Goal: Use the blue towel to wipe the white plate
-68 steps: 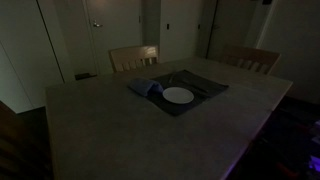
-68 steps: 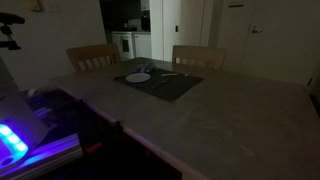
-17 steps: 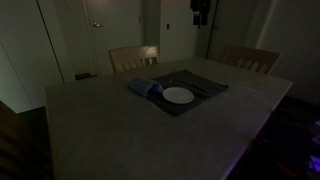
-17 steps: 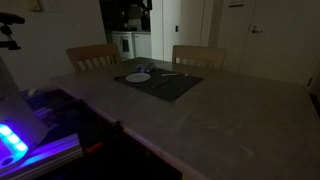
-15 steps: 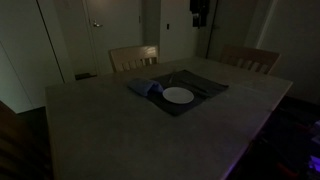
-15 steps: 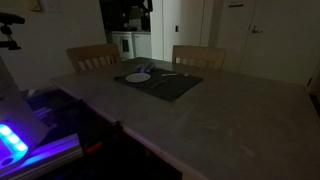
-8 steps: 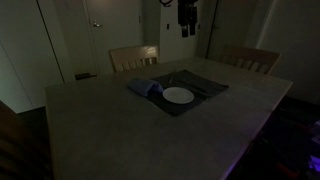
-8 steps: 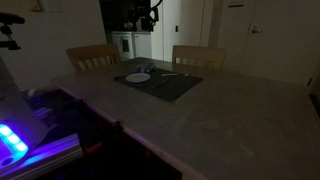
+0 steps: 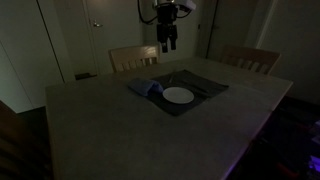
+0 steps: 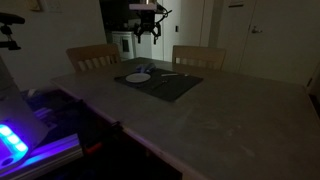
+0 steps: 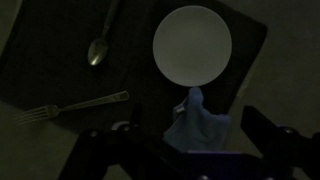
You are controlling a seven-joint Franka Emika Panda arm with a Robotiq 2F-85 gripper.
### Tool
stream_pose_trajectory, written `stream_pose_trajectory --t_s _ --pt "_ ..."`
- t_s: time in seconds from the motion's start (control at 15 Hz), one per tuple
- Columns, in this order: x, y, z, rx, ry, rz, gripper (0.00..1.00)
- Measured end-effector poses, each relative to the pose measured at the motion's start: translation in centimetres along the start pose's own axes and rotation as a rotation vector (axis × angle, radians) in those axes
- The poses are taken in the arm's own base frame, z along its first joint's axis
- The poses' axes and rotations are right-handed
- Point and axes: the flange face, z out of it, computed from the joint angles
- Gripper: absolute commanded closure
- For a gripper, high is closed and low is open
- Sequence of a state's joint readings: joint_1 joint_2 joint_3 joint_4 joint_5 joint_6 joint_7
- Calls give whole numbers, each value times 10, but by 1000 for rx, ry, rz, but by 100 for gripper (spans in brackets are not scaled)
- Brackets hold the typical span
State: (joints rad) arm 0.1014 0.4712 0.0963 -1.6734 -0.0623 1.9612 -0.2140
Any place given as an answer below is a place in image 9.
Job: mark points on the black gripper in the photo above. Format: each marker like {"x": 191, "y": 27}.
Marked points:
{"x": 166, "y": 18}

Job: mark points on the blue towel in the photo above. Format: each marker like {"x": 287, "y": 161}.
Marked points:
{"x": 145, "y": 86}

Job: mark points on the white round plate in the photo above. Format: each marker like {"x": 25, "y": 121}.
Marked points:
{"x": 178, "y": 95}

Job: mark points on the light-coloured utensil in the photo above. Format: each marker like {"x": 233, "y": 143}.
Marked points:
{"x": 171, "y": 78}

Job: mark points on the light wooden slat-back chair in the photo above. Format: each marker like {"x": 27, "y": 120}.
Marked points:
{"x": 250, "y": 58}
{"x": 133, "y": 58}

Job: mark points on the dark placemat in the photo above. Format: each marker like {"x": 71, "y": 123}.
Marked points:
{"x": 200, "y": 85}

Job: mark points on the white door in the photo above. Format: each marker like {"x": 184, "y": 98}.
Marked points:
{"x": 113, "y": 33}

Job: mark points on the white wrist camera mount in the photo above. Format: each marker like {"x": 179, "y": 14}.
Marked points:
{"x": 186, "y": 4}

